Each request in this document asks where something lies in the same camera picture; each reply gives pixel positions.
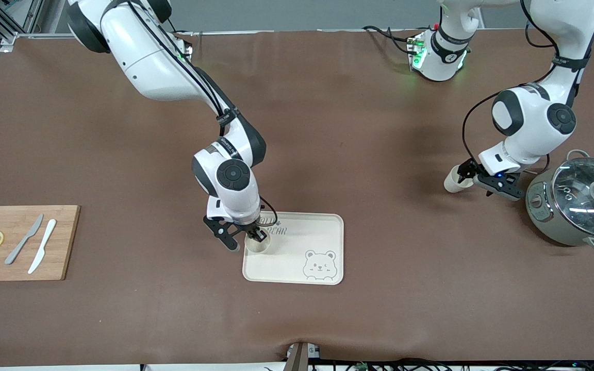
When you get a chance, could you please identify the white plastic cup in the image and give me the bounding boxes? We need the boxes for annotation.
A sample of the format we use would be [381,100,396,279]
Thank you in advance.
[443,165,470,194]
[245,233,271,253]

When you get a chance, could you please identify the cream bear-print tray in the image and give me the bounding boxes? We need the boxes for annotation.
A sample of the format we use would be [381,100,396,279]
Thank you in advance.
[242,211,344,285]

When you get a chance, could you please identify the grey-green cooking pot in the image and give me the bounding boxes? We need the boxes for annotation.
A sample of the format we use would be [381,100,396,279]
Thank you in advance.
[525,149,594,252]

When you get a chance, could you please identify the glass pot lid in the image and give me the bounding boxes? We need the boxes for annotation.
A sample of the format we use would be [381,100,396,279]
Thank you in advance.
[552,157,594,239]

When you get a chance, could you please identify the brown table mat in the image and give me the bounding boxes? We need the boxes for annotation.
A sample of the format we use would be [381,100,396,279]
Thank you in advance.
[0,28,594,367]

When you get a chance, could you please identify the white plastic knife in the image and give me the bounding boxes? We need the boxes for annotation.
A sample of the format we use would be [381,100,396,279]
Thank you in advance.
[27,219,57,275]

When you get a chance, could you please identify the grey plastic knife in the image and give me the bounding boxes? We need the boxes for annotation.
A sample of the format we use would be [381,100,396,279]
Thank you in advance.
[4,214,44,265]

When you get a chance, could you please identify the wooden cutting board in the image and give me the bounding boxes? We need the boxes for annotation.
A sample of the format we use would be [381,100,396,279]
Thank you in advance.
[0,205,81,282]

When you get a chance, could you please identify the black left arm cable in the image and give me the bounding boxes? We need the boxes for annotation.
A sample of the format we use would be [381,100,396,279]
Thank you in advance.
[462,0,594,173]

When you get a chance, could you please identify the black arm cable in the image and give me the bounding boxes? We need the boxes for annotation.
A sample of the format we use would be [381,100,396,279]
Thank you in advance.
[462,0,594,173]
[122,0,278,227]

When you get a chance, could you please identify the metal table edge bracket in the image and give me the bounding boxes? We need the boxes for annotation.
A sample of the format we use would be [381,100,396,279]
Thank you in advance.
[286,342,321,371]

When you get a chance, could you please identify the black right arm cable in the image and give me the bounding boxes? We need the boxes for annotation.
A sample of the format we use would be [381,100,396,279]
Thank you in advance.
[122,0,278,227]

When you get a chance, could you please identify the black left base cables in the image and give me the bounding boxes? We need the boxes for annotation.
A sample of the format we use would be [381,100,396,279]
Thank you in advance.
[362,25,421,55]

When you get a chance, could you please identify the aluminium frame profile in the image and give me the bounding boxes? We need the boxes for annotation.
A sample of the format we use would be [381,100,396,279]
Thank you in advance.
[0,0,67,48]

